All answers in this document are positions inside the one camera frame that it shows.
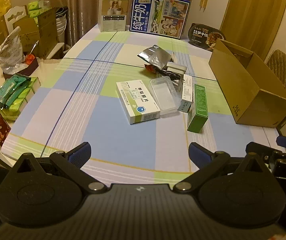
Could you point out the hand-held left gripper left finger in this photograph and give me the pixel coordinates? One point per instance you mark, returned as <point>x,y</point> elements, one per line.
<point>80,152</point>

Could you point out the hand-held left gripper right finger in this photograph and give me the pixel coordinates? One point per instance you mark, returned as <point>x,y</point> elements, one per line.
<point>199,153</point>

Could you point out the slim white green medicine box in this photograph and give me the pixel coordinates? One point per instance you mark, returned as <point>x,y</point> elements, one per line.
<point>186,92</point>

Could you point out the brown cardboard box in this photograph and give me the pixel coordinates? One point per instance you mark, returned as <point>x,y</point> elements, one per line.
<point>235,85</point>

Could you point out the clear plastic case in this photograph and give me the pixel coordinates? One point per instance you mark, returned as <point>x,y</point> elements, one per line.
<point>163,96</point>

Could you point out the white blue medicine box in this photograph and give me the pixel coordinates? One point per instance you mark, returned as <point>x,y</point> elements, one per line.
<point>135,102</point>

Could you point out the white power adapter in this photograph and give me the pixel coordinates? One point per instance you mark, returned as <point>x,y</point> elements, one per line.
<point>176,68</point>

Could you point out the red snack packet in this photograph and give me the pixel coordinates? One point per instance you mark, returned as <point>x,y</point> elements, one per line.
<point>148,68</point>

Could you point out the silver foil pouch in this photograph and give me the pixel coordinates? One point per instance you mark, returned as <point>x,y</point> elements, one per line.
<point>154,56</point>

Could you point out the stack of yellow-green tissue packs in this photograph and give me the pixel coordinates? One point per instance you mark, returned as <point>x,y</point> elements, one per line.
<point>15,107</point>

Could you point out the teal packet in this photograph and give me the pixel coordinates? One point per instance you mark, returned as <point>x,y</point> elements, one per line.
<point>18,92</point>
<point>4,90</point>

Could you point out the dark brown box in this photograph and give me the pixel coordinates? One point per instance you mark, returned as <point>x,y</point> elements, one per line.
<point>31,67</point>

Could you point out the white side table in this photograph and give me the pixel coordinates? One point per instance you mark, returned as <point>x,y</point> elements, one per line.
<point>54,51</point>

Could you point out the orange red packet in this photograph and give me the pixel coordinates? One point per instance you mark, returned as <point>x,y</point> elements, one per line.
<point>29,59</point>

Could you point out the black instant rice bowl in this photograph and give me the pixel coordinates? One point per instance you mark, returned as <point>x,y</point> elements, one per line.
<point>204,37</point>

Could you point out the white plastic bag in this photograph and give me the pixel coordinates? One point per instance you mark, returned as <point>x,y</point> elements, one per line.
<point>10,52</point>

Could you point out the tall brown carton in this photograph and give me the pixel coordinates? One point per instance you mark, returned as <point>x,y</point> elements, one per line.
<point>47,32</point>

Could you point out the small brown carton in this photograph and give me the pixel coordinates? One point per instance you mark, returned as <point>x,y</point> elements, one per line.
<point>28,35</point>

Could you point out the white striped bag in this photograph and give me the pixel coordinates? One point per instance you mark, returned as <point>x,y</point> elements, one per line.
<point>61,25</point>

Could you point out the wooden door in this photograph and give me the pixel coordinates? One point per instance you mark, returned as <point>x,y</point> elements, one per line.
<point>255,12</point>

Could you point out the white product box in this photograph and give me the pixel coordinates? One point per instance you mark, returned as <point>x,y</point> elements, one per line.
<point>113,12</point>

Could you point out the blue milk carton box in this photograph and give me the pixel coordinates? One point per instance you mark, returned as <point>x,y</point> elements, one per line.
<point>158,15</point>

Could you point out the beige curtain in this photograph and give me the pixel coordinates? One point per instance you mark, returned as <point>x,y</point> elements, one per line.
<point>83,2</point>

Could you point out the white cardboard hanger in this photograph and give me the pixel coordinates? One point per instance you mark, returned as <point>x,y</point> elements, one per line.
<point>14,17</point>

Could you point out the green tissue packs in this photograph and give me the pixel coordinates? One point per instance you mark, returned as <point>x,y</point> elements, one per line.
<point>38,7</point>

